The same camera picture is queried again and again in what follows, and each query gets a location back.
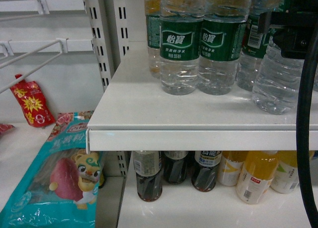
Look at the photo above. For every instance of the dark tea bottle left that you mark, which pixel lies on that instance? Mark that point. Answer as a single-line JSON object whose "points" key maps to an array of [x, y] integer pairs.
{"points": [[148, 169]]}

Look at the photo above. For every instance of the orange juice bottle front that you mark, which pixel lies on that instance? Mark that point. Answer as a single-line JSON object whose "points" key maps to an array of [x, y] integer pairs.
{"points": [[256, 175]]}

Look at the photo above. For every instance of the yellow juice bottle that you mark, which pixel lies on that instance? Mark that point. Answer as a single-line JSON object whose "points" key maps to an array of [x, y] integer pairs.
{"points": [[230, 167], [286, 177]]}

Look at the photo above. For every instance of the red package left edge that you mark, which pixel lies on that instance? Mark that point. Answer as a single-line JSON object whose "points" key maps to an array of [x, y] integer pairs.
{"points": [[5, 127]]}

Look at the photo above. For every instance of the red sauce pouch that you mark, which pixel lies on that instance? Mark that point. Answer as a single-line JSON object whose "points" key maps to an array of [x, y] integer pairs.
{"points": [[33, 103]]}

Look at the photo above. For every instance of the dark tea bottle middle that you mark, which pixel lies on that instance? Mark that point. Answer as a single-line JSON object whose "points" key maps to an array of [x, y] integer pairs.
{"points": [[175, 166]]}

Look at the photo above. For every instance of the slotted shelf upright right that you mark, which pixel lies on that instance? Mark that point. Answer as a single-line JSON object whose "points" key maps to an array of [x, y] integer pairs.
{"points": [[121, 26]]}

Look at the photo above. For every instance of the dark tea bottle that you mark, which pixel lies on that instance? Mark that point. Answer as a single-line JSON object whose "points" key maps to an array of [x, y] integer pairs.
{"points": [[175, 166], [148, 169]]}

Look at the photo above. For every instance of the dark tea bottle suntory label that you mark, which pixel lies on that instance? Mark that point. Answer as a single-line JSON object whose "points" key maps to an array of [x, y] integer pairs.
{"points": [[205, 170]]}

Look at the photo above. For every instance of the yellow juice bottle back left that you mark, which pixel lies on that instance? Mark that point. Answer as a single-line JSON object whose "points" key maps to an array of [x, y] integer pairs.
{"points": [[230, 167]]}

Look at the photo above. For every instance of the teal sweet potato noodle bag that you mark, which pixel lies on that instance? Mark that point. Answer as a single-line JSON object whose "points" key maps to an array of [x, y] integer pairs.
{"points": [[60, 188]]}

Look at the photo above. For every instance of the water bottle front left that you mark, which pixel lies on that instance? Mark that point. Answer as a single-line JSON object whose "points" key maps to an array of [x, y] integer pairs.
{"points": [[180, 27]]}

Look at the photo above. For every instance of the yellow juice bottle right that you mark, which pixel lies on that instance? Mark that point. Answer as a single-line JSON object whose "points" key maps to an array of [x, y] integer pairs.
{"points": [[286, 177]]}

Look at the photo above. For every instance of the water bottle front middle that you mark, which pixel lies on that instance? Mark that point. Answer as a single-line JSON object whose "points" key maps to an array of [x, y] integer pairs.
{"points": [[220, 44]]}

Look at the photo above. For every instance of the upper white wire hook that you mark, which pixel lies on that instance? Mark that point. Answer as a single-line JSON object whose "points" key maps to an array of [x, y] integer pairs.
{"points": [[20, 9]]}

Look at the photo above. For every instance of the lower white shelf board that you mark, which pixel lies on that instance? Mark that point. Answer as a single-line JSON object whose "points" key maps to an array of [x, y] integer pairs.
{"points": [[182, 206]]}

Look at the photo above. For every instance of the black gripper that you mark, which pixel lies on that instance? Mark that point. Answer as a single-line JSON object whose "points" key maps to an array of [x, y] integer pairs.
{"points": [[291, 25]]}

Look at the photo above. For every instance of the water bottle behind left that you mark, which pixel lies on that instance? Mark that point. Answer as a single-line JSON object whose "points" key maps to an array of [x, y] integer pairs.
{"points": [[152, 12]]}

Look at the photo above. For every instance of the white metal shelf board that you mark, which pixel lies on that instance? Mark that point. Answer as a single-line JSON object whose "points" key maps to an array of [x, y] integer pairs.
{"points": [[135, 114]]}

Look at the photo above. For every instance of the slotted white shelf upright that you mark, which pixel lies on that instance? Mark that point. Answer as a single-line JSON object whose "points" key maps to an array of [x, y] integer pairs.
{"points": [[101, 39]]}

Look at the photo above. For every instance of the water bottle behind right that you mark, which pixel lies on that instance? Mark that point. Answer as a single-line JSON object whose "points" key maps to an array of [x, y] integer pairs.
{"points": [[254, 44]]}

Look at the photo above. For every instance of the green-label water bottle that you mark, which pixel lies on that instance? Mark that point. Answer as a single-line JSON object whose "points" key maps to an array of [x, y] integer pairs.
{"points": [[276, 86]]}

